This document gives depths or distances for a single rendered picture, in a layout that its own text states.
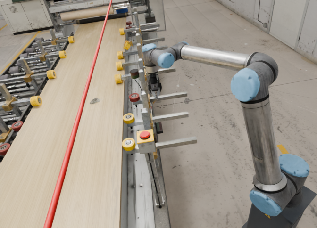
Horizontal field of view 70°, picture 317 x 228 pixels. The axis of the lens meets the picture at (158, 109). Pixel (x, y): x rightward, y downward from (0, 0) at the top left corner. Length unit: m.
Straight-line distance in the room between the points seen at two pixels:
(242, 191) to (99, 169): 1.36
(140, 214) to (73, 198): 0.40
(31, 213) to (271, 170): 1.13
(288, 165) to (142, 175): 0.86
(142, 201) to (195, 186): 0.86
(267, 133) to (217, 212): 1.20
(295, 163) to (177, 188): 1.17
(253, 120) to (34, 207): 1.10
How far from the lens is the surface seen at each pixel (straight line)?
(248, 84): 0.92
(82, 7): 3.91
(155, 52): 1.35
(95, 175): 1.30
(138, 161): 1.66
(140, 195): 1.50
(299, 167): 1.37
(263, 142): 1.07
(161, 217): 1.32
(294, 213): 1.53
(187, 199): 2.18
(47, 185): 1.39
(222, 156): 2.47
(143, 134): 0.94
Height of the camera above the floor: 1.87
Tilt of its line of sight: 37 degrees down
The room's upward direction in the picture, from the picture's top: 9 degrees counter-clockwise
